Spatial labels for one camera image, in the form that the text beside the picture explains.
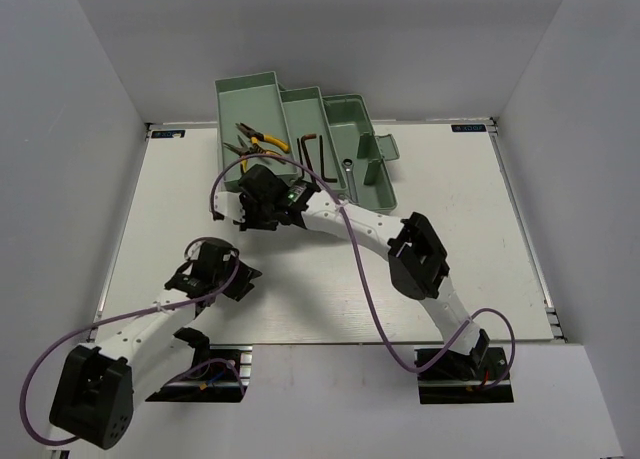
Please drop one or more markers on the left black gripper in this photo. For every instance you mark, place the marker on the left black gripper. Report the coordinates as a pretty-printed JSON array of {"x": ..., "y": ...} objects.
[{"x": 243, "y": 285}]

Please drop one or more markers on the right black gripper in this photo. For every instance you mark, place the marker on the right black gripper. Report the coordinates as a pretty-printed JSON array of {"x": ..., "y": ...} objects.
[{"x": 249, "y": 223}]

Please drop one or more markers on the yellow black pliers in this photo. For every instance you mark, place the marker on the yellow black pliers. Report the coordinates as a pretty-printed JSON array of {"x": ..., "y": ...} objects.
[
  {"x": 244, "y": 151},
  {"x": 256, "y": 137}
]

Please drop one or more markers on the dark hex key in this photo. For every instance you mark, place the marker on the dark hex key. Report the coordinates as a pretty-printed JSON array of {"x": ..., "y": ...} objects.
[
  {"x": 304, "y": 153},
  {"x": 310, "y": 137},
  {"x": 324, "y": 177}
]

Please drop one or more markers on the green toolbox with clear lid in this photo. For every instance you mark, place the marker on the green toolbox with clear lid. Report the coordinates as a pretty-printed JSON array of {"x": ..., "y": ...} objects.
[{"x": 261, "y": 102}]

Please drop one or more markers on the large silver ratchet wrench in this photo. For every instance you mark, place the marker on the large silver ratchet wrench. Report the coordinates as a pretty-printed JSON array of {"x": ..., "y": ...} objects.
[{"x": 348, "y": 168}]

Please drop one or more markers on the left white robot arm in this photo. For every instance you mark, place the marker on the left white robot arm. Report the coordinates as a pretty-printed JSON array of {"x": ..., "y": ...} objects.
[{"x": 101, "y": 384}]

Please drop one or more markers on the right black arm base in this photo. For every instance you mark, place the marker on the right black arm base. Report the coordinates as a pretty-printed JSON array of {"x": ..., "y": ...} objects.
[{"x": 447, "y": 369}]

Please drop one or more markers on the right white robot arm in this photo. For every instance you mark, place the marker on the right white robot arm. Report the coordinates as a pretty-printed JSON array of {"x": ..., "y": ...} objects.
[{"x": 416, "y": 257}]

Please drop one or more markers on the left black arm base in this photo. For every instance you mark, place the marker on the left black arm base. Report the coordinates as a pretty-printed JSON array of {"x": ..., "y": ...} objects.
[{"x": 215, "y": 383}]

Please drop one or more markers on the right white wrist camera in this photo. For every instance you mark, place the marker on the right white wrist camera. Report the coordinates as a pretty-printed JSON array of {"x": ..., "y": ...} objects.
[{"x": 227, "y": 205}]

